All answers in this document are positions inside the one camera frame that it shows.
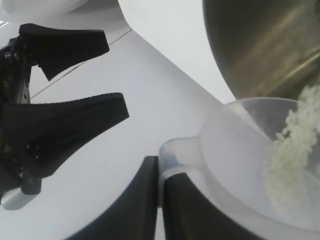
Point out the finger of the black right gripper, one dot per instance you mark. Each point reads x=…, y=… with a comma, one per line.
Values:
x=62, y=130
x=67, y=47

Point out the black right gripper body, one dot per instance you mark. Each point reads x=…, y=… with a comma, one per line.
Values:
x=15, y=75

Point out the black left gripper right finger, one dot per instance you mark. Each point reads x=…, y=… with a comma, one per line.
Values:
x=180, y=212

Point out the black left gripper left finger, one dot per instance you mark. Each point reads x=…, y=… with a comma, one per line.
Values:
x=135, y=220

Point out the clear plastic measuring cup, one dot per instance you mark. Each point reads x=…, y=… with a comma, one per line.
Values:
x=225, y=140

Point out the white rice grains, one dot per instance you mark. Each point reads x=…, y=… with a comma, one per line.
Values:
x=295, y=140

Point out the stainless steel mixing bowl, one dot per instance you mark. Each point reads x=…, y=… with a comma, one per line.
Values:
x=262, y=37

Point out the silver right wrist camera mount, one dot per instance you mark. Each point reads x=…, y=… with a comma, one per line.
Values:
x=15, y=200

